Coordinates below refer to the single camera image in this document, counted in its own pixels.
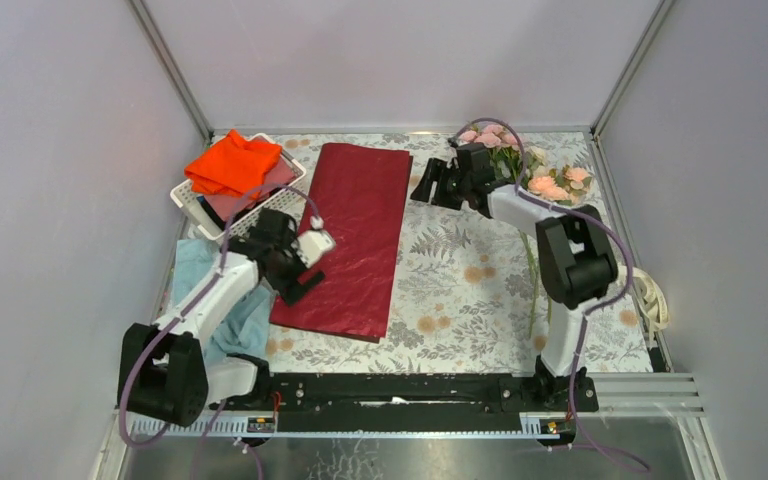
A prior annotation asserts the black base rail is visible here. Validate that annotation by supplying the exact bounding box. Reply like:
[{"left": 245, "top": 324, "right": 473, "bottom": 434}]
[{"left": 225, "top": 373, "right": 599, "bottom": 434}]

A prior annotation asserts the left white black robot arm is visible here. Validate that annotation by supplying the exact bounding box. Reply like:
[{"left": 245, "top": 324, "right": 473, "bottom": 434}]
[{"left": 118, "top": 209, "right": 336, "bottom": 427}]

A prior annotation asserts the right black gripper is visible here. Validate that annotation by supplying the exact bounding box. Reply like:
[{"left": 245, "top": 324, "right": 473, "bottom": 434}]
[{"left": 409, "top": 159, "right": 472, "bottom": 213}]

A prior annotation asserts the peach fake flower stem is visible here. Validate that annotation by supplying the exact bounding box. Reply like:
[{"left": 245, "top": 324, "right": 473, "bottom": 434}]
[{"left": 526, "top": 166, "right": 594, "bottom": 206}]

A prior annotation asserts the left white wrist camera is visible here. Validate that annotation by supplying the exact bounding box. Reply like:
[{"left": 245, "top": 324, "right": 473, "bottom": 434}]
[{"left": 296, "top": 229, "right": 336, "bottom": 268}]

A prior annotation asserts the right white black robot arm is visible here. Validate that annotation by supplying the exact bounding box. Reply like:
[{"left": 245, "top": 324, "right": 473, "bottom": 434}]
[{"left": 410, "top": 144, "right": 619, "bottom": 412}]

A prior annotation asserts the floral patterned tablecloth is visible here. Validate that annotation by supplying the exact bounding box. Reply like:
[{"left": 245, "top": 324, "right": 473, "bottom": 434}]
[{"left": 161, "top": 132, "right": 653, "bottom": 373}]

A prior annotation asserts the pink fake flower bunch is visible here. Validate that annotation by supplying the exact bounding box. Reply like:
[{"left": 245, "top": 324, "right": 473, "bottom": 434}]
[{"left": 454, "top": 122, "right": 522, "bottom": 180}]

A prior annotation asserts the dark red wrapping paper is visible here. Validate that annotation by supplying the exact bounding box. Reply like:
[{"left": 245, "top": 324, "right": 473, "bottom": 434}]
[{"left": 270, "top": 142, "right": 412, "bottom": 342}]

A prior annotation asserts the white plastic basket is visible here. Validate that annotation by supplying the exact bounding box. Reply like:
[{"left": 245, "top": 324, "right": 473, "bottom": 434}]
[{"left": 169, "top": 150, "right": 307, "bottom": 243}]

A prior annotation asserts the light blue cloth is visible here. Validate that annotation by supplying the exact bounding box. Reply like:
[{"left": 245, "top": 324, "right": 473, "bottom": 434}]
[{"left": 170, "top": 238, "right": 276, "bottom": 364}]

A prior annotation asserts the orange folded cloth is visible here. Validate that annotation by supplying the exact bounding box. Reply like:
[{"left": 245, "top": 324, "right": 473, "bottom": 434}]
[{"left": 184, "top": 130, "right": 282, "bottom": 198}]

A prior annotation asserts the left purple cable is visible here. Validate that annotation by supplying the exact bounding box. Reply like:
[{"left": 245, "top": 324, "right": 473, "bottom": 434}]
[{"left": 118, "top": 184, "right": 326, "bottom": 450}]

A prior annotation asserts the cream ribbon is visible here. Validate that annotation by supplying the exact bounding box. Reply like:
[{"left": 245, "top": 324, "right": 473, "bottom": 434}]
[{"left": 619, "top": 264, "right": 671, "bottom": 350}]

